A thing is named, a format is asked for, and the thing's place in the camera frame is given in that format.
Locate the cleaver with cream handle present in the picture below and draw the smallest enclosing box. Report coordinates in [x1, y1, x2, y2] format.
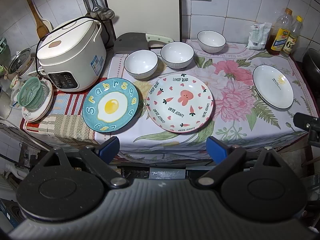
[114, 32, 175, 54]

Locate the white salt packet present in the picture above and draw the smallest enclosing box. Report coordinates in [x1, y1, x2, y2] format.
[246, 22, 272, 50]

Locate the black wok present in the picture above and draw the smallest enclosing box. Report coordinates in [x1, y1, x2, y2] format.
[302, 48, 320, 80]

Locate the cooking oil bottle yellow label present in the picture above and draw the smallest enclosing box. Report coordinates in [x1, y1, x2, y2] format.
[265, 7, 293, 55]

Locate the wooden spatula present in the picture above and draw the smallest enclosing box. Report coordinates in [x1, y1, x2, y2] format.
[21, 0, 54, 40]

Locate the green plastic colander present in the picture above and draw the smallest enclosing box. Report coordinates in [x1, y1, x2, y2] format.
[19, 77, 48, 110]

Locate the white plate with sun print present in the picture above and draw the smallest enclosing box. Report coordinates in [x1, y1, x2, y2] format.
[252, 64, 295, 110]

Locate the teal fried egg plate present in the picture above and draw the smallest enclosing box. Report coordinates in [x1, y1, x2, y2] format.
[82, 77, 139, 133]

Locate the red striped cloth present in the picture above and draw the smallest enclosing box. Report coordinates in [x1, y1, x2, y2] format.
[20, 90, 100, 145]

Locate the small pot with glass lid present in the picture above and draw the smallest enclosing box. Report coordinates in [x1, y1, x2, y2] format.
[7, 48, 33, 75]

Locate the stack of white dishes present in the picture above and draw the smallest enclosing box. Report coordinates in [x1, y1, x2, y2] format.
[21, 79, 54, 122]

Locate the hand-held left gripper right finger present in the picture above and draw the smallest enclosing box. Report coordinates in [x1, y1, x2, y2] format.
[196, 136, 292, 189]

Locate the black power cable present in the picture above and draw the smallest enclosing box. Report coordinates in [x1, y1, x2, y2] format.
[35, 16, 112, 77]

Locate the floral tablecloth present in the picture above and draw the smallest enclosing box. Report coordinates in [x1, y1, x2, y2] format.
[94, 38, 319, 160]

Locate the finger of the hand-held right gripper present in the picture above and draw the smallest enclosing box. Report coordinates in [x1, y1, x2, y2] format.
[293, 113, 320, 131]

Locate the white cutting board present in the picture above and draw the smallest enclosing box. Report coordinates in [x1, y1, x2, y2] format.
[101, 0, 182, 48]

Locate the clear vinegar bottle yellow cap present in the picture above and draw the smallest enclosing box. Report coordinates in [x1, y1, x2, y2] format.
[282, 16, 303, 57]

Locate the white bunny carrot plate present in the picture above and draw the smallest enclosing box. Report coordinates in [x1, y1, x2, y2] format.
[146, 74, 215, 133]

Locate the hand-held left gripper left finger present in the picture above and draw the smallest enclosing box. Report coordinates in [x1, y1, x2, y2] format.
[34, 136, 129, 190]

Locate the cream electric rice cooker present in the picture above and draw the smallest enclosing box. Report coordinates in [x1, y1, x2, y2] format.
[36, 16, 108, 92]

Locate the white bowl with dark rim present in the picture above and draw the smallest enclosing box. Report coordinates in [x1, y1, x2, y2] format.
[124, 50, 159, 79]
[197, 30, 227, 53]
[160, 42, 195, 69]

